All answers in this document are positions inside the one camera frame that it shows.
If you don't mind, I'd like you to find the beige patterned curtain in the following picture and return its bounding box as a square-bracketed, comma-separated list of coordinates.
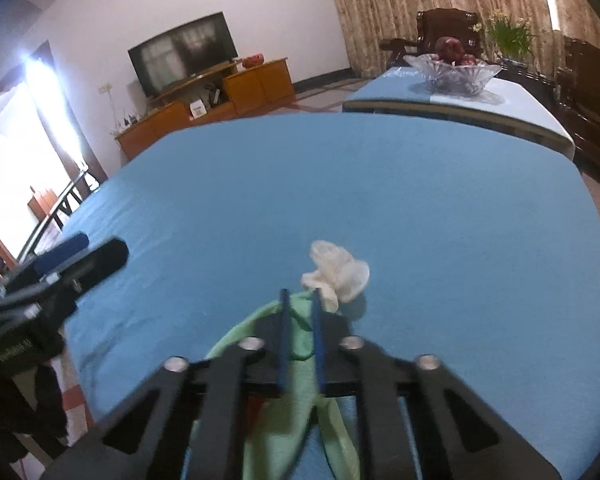
[315, 0, 600, 81]

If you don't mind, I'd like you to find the blue covered coffee table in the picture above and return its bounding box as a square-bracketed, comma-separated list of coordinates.
[342, 67, 576, 161]

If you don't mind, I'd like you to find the wooden television cabinet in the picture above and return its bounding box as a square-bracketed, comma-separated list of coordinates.
[115, 57, 297, 162]

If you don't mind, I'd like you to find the dark carved wooden armchair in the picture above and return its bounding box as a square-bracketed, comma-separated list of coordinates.
[555, 35, 600, 171]
[380, 8, 483, 68]

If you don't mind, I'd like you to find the green rubber glove pale cuff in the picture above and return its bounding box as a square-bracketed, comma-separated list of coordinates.
[190, 240, 371, 480]

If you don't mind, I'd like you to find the blue tablecloth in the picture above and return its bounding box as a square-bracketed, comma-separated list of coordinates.
[60, 112, 600, 480]

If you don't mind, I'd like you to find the glass fruit bowl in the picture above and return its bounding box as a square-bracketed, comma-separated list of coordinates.
[404, 53, 503, 96]

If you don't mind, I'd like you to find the dark dining chair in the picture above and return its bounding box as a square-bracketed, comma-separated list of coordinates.
[17, 170, 101, 266]

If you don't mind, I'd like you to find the potted daffodil plant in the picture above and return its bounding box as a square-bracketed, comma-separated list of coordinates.
[472, 10, 536, 67]

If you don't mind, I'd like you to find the large dark red fruit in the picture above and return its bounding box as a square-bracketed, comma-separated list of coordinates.
[434, 36, 465, 63]

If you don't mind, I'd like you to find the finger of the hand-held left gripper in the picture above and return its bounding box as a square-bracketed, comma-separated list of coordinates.
[54, 237, 130, 293]
[32, 231, 92, 277]

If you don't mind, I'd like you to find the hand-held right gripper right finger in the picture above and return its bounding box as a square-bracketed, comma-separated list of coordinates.
[310, 290, 563, 480]

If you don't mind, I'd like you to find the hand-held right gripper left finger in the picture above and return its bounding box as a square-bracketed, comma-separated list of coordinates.
[45, 287, 293, 480]

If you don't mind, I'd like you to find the flat screen television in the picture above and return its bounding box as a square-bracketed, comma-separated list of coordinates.
[128, 11, 239, 100]

